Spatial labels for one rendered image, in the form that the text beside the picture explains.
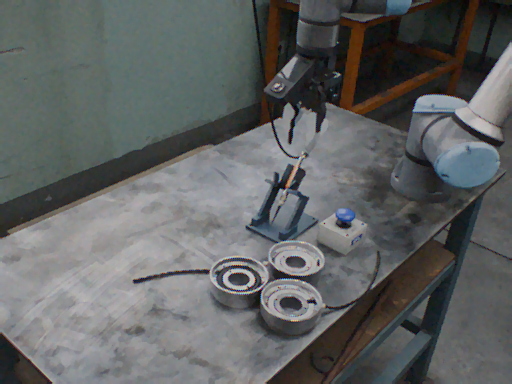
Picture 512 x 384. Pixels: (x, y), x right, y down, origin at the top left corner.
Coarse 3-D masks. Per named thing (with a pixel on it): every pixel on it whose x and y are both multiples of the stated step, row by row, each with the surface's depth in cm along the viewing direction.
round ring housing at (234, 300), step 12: (216, 264) 108; (228, 264) 110; (240, 264) 110; (252, 264) 110; (228, 276) 107; (240, 276) 109; (252, 276) 107; (264, 276) 107; (216, 288) 103; (240, 288) 104; (216, 300) 105; (228, 300) 103; (240, 300) 102; (252, 300) 103
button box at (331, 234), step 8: (320, 224) 120; (328, 224) 120; (336, 224) 120; (344, 224) 120; (352, 224) 121; (360, 224) 121; (320, 232) 121; (328, 232) 120; (336, 232) 118; (344, 232) 118; (352, 232) 118; (360, 232) 120; (320, 240) 122; (328, 240) 120; (336, 240) 119; (344, 240) 118; (352, 240) 119; (360, 240) 122; (336, 248) 120; (344, 248) 118; (352, 248) 120
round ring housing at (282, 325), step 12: (264, 288) 103; (276, 288) 105; (288, 288) 105; (300, 288) 105; (312, 288) 104; (264, 300) 102; (276, 300) 103; (288, 300) 104; (300, 300) 103; (264, 312) 99; (288, 312) 100; (300, 312) 100; (276, 324) 98; (288, 324) 97; (300, 324) 97; (312, 324) 99
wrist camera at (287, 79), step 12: (300, 60) 109; (312, 60) 109; (288, 72) 108; (300, 72) 108; (312, 72) 109; (276, 84) 107; (288, 84) 107; (300, 84) 108; (276, 96) 106; (288, 96) 107
